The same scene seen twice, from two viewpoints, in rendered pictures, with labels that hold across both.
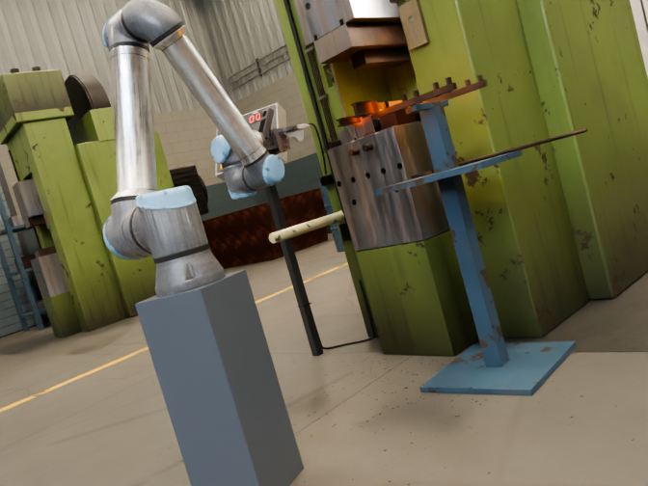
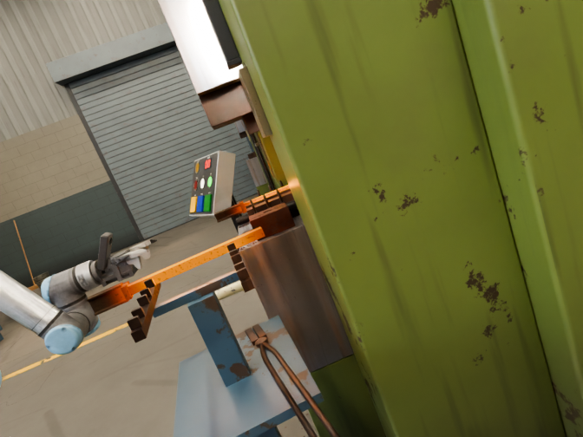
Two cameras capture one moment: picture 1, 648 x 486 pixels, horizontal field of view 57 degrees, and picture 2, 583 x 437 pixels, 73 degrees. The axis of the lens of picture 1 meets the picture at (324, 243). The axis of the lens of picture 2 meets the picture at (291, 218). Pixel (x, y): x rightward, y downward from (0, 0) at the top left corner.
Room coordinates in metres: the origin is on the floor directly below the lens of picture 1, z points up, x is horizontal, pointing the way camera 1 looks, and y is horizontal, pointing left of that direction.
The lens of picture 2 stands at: (1.47, -1.17, 1.19)
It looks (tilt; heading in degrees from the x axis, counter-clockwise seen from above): 12 degrees down; 37
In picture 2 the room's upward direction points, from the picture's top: 21 degrees counter-clockwise
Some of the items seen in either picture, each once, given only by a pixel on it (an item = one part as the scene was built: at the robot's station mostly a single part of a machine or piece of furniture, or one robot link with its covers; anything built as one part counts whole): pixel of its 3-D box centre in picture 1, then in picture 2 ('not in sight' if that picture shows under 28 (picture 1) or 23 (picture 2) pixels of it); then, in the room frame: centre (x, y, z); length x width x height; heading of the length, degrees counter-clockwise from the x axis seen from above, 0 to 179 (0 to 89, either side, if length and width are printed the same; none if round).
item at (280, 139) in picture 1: (270, 142); (115, 267); (2.13, 0.09, 0.97); 0.12 x 0.08 x 0.09; 131
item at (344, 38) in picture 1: (366, 42); (267, 91); (2.60, -0.41, 1.32); 0.42 x 0.20 x 0.10; 131
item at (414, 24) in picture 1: (414, 24); (255, 104); (2.31, -0.56, 1.27); 0.09 x 0.02 x 0.17; 41
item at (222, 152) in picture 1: (231, 148); (65, 286); (2.02, 0.21, 0.98); 0.12 x 0.09 x 0.10; 131
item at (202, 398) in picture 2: (447, 173); (239, 377); (1.98, -0.46, 0.70); 0.40 x 0.30 x 0.02; 47
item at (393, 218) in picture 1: (415, 179); (337, 264); (2.56, -0.45, 0.69); 0.56 x 0.38 x 0.45; 131
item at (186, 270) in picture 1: (186, 268); not in sight; (1.60, 0.38, 0.65); 0.19 x 0.19 x 0.10
